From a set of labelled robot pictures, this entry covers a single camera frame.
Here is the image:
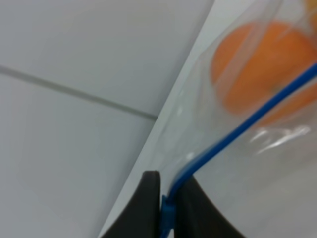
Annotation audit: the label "clear zip bag blue seal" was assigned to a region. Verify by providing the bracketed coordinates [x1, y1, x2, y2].
[160, 0, 317, 238]

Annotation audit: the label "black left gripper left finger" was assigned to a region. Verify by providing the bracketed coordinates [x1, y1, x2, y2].
[102, 171, 160, 238]

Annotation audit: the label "orange fruit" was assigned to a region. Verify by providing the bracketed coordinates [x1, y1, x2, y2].
[211, 22, 317, 125]

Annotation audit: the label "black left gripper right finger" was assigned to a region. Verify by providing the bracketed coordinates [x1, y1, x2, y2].
[174, 177, 243, 238]

